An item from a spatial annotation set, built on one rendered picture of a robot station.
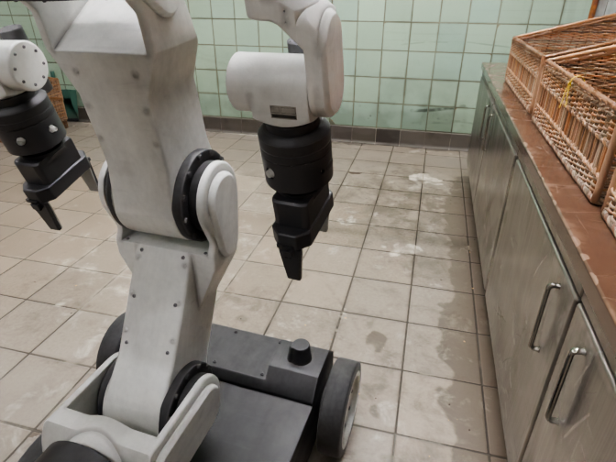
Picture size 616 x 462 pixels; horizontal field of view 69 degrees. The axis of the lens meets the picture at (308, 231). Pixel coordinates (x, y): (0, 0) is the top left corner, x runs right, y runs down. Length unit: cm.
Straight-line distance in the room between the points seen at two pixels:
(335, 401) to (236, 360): 23
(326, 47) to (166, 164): 28
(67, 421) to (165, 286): 23
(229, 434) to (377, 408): 41
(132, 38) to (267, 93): 19
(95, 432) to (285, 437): 33
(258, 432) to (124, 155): 54
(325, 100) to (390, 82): 243
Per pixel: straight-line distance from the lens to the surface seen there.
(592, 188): 88
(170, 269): 74
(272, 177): 56
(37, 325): 160
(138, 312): 78
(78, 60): 65
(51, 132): 80
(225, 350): 104
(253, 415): 94
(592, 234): 76
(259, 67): 52
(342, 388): 95
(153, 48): 57
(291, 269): 62
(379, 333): 137
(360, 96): 295
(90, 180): 91
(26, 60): 75
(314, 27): 46
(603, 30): 198
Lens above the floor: 89
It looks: 28 degrees down
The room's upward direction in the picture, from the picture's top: straight up
